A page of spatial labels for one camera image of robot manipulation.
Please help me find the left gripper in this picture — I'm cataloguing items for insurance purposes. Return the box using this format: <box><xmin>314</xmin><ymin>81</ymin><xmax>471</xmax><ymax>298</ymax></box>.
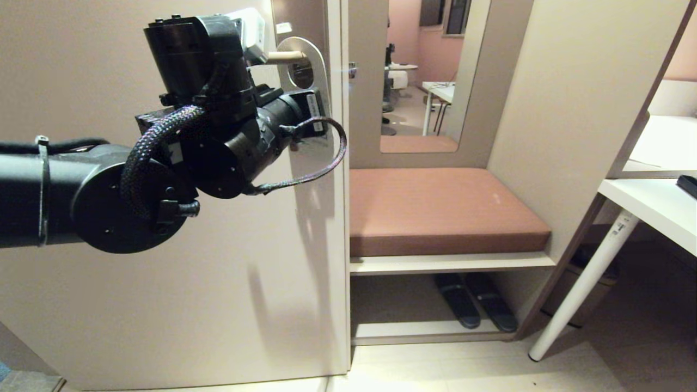
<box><xmin>183</xmin><ymin>89</ymin><xmax>331</xmax><ymax>200</ymax></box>

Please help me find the beige door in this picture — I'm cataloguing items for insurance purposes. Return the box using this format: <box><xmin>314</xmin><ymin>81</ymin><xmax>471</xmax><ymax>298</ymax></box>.
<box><xmin>0</xmin><ymin>0</ymin><xmax>351</xmax><ymax>391</ymax></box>

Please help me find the pink bench cushion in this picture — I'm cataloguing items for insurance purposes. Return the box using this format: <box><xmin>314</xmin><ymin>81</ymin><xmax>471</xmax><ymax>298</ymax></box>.
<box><xmin>349</xmin><ymin>167</ymin><xmax>553</xmax><ymax>258</ymax></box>

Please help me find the dark slipper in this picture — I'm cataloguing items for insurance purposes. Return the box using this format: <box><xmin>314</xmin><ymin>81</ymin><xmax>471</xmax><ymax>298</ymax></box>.
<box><xmin>464</xmin><ymin>273</ymin><xmax>518</xmax><ymax>333</ymax></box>
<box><xmin>433</xmin><ymin>273</ymin><xmax>482</xmax><ymax>330</ymax></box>

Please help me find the beige bench cabinet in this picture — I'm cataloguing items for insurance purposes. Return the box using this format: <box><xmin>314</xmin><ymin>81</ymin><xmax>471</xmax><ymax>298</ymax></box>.
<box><xmin>347</xmin><ymin>0</ymin><xmax>693</xmax><ymax>347</ymax></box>

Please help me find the white table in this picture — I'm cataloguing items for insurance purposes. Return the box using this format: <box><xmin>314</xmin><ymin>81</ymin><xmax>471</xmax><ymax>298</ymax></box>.
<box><xmin>528</xmin><ymin>177</ymin><xmax>697</xmax><ymax>363</ymax></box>

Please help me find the black cable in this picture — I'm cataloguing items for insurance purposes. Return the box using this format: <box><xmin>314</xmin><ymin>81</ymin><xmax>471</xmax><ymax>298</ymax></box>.
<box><xmin>244</xmin><ymin>117</ymin><xmax>348</xmax><ymax>196</ymax></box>

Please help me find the beige door handle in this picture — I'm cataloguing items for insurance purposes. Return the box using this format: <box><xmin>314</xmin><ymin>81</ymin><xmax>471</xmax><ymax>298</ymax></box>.
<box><xmin>265</xmin><ymin>51</ymin><xmax>309</xmax><ymax>65</ymax></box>

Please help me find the wall mirror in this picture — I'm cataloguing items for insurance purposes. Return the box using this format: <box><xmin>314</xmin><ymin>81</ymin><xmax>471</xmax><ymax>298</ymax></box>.
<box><xmin>380</xmin><ymin>0</ymin><xmax>491</xmax><ymax>154</ymax></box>

